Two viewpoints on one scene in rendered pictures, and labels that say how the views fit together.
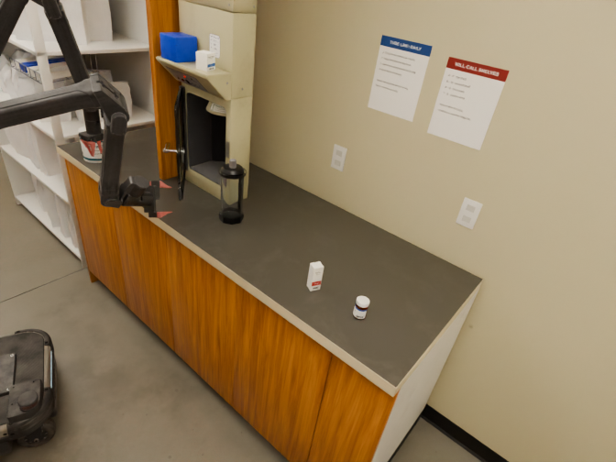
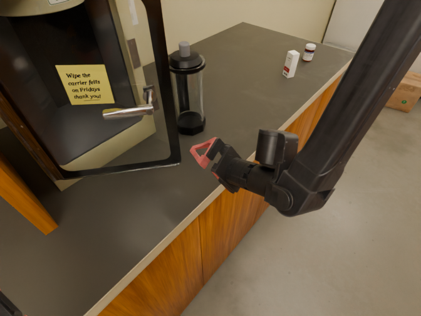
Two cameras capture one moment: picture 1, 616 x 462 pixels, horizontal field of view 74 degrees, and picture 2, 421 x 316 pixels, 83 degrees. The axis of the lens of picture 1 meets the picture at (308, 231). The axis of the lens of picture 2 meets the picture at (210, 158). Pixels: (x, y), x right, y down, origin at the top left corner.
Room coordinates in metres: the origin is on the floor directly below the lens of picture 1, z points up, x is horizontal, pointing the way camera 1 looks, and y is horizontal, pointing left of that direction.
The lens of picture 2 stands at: (1.34, 0.95, 1.45)
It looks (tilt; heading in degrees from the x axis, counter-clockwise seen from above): 47 degrees down; 276
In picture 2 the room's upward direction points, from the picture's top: straight up
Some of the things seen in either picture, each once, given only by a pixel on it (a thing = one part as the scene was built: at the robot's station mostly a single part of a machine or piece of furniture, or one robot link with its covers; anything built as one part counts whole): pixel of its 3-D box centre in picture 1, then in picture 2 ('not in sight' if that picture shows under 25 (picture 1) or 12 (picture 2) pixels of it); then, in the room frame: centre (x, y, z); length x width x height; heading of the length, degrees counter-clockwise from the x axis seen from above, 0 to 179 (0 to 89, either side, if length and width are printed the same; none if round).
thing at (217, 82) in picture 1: (192, 77); not in sight; (1.63, 0.53, 1.46); 0.32 x 0.11 x 0.10; 55
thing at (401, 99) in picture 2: not in sight; (395, 88); (-0.34, -1.43, 0.14); 0.41 x 0.33 x 0.29; 151
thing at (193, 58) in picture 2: (232, 167); (185, 56); (1.47, 0.33, 1.18); 0.09 x 0.09 x 0.07
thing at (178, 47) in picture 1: (179, 47); not in sight; (1.67, 0.60, 1.56); 0.10 x 0.10 x 0.09; 55
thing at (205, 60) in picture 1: (205, 60); not in sight; (1.58, 0.47, 1.54); 0.05 x 0.05 x 0.06; 71
